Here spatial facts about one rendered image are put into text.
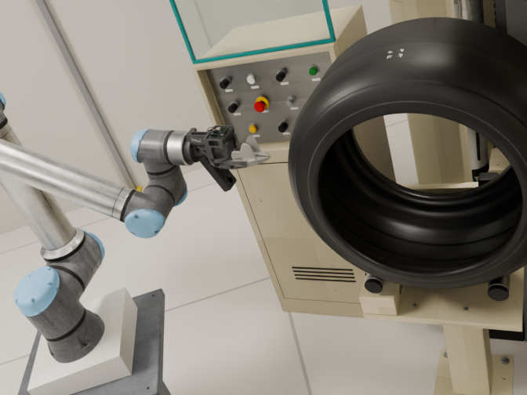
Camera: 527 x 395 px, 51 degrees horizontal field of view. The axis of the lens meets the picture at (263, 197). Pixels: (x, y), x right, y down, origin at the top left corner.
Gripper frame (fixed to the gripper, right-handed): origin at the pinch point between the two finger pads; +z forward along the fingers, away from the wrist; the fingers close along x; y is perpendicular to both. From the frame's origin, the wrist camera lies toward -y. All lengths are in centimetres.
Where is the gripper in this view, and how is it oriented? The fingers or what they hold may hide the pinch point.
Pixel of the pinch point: (265, 159)
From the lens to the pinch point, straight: 135.2
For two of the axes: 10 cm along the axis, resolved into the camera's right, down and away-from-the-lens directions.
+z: 9.2, 0.8, -3.9
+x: 3.6, -5.9, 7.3
